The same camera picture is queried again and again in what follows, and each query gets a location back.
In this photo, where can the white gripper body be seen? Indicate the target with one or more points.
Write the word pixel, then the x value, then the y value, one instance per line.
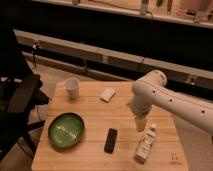
pixel 140 123

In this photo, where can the black rectangular eraser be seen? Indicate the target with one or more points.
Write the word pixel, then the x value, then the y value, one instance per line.
pixel 110 140

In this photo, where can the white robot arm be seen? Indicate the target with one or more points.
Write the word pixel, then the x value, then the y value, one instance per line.
pixel 151 90

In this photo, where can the white plastic bottle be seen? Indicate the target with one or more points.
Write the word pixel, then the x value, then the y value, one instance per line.
pixel 145 144

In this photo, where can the wooden table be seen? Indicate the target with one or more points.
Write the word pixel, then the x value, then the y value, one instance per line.
pixel 99 116

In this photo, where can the green glazed bowl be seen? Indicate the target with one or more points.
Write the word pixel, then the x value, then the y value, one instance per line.
pixel 66 130

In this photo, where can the black stand on left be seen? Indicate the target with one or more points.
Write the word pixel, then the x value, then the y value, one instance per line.
pixel 20 92

